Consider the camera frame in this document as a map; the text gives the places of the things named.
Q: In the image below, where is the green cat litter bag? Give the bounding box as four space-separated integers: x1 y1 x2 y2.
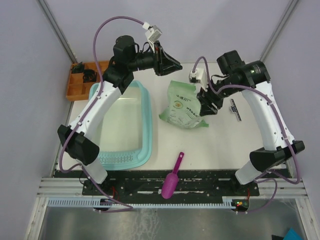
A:
159 80 209 129

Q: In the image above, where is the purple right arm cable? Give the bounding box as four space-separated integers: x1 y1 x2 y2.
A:
192 56 301 215

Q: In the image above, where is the aluminium frame rail left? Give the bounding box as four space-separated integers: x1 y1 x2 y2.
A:
36 0 78 64

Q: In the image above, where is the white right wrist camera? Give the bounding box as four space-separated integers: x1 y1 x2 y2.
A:
188 67 209 92

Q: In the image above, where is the magenta plastic litter scoop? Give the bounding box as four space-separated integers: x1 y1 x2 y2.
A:
161 152 185 199

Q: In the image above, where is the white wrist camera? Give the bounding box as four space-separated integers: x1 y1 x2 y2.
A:
188 67 209 92
142 21 163 44

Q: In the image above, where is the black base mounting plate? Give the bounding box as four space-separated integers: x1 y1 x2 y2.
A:
82 170 260 205

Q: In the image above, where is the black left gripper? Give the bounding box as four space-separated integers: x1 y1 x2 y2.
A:
127 40 183 77

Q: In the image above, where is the teal plastic litter box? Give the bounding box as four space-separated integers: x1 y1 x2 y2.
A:
92 81 153 171

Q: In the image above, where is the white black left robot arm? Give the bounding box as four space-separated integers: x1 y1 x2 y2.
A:
57 35 183 195

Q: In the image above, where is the blue object bottom corner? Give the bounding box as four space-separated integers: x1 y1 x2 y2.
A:
283 228 303 240

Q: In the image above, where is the white plastic clip tool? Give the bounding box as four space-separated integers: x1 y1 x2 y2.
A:
230 98 242 122

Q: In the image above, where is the orange compartment tray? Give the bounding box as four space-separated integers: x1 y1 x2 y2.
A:
66 62 100 102

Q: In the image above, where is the white slotted cable duct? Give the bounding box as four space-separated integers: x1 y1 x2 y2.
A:
46 196 238 208

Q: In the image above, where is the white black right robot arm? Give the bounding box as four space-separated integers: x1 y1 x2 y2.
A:
189 50 305 196

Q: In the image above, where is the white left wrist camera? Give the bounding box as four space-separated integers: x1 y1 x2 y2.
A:
142 21 163 44

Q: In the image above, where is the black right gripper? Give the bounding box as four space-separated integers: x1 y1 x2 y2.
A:
196 77 238 118

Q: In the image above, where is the black ring part in tray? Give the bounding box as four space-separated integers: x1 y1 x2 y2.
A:
82 69 97 83

